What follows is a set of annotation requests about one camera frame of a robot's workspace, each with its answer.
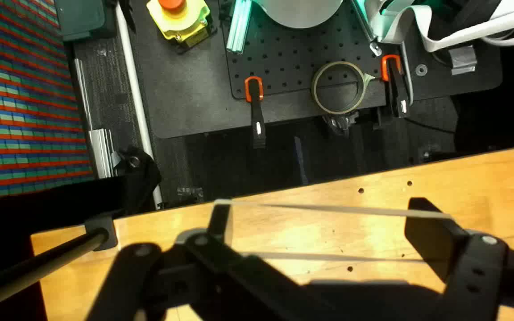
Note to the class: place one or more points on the black perforated board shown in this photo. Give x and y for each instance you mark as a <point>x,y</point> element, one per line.
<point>293,60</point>

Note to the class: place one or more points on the white bar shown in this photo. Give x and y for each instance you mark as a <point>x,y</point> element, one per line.
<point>135,90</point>

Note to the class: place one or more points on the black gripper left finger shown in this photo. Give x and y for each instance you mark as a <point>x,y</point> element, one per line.
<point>169,279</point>

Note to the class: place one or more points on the grey metal bracket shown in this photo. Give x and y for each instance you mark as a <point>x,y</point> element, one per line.
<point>465,62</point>

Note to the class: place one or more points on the black table clamp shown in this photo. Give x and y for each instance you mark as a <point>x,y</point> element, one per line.
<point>136,172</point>

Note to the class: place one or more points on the black cart platform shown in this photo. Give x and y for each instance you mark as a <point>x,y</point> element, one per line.
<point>186,90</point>

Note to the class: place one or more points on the dark green box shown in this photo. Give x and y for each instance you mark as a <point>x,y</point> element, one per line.
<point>79,17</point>

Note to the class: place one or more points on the olive tape roll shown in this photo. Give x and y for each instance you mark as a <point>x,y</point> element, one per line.
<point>315,90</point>

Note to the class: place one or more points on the yellow red emergency stop button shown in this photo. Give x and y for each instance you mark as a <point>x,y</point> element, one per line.
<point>177,24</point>

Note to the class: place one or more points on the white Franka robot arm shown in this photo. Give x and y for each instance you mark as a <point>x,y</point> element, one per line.
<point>302,12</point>

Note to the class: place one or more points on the teal plastic strip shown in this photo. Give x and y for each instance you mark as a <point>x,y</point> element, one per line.
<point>238,28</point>

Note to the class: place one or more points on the black metal pole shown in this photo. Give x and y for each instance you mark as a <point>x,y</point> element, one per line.
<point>31,270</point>

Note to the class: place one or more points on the ribbed aluminium extrusion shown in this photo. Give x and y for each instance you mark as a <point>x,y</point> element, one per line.
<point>104,149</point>

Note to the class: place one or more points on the multicoloured striped panel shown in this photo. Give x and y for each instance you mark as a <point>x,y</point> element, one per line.
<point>19,90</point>

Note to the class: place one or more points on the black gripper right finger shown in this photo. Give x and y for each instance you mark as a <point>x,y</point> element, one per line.
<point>483,279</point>

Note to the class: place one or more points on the orange black bar clamp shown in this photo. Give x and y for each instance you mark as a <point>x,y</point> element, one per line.
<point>260,122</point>
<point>399,96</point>

